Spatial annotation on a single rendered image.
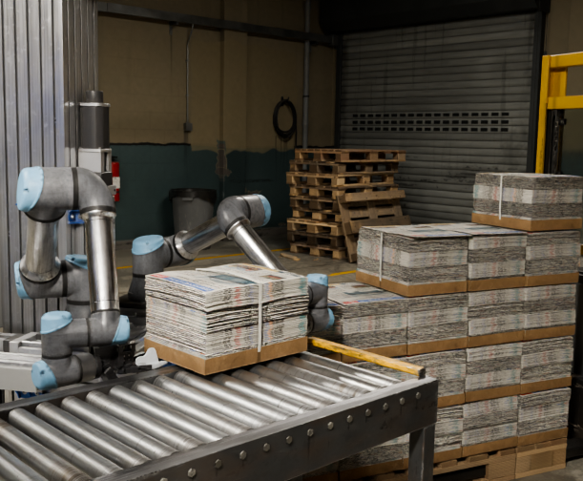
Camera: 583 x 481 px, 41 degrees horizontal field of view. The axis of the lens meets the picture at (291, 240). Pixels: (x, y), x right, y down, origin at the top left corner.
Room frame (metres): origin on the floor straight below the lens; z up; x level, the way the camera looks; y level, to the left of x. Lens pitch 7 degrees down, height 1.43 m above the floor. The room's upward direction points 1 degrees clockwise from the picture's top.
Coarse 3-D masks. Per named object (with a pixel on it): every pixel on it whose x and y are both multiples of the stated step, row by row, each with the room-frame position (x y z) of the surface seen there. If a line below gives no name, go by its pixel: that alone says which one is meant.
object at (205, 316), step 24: (168, 288) 2.09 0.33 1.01; (192, 288) 2.01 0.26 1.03; (216, 288) 2.01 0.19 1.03; (240, 288) 2.05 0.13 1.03; (168, 312) 2.10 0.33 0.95; (192, 312) 2.02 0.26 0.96; (216, 312) 1.99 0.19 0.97; (240, 312) 2.05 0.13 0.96; (168, 336) 2.10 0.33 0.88; (192, 336) 2.02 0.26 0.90; (216, 336) 2.00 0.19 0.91; (240, 336) 2.06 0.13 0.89
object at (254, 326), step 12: (216, 276) 2.20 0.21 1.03; (228, 276) 2.20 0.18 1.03; (252, 288) 2.08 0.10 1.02; (264, 288) 2.11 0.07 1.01; (252, 300) 2.08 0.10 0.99; (264, 300) 2.11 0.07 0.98; (252, 312) 2.08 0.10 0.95; (264, 312) 2.11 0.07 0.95; (252, 324) 2.08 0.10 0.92; (264, 324) 2.12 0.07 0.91; (252, 336) 2.09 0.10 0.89; (264, 336) 2.12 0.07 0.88
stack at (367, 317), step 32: (352, 288) 3.10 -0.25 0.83; (512, 288) 3.16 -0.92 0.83; (352, 320) 2.82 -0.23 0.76; (384, 320) 2.88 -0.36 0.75; (416, 320) 2.94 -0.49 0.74; (448, 320) 3.01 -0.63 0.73; (480, 320) 3.08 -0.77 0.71; (512, 320) 3.15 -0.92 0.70; (320, 352) 2.76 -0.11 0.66; (448, 352) 3.00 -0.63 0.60; (480, 352) 3.08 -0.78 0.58; (512, 352) 3.16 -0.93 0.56; (448, 384) 3.01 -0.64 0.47; (480, 384) 3.08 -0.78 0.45; (512, 384) 3.16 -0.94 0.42; (448, 416) 3.01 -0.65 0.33; (480, 416) 3.08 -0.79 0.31; (512, 416) 3.16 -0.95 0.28; (384, 448) 2.88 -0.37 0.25; (448, 448) 3.02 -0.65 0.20; (512, 448) 3.17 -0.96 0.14; (352, 480) 2.83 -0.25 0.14; (384, 480) 2.88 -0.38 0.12; (480, 480) 3.11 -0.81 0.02
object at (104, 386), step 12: (144, 372) 2.01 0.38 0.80; (156, 372) 2.01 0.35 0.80; (168, 372) 2.02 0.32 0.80; (192, 372) 2.07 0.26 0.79; (96, 384) 1.91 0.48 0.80; (108, 384) 1.91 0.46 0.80; (120, 384) 1.91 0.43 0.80; (132, 384) 1.94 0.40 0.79; (36, 396) 1.81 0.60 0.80; (48, 396) 1.81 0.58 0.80; (60, 396) 1.81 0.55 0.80; (84, 396) 1.84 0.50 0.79; (0, 408) 1.72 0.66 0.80; (12, 408) 1.72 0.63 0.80; (24, 408) 1.74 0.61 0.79
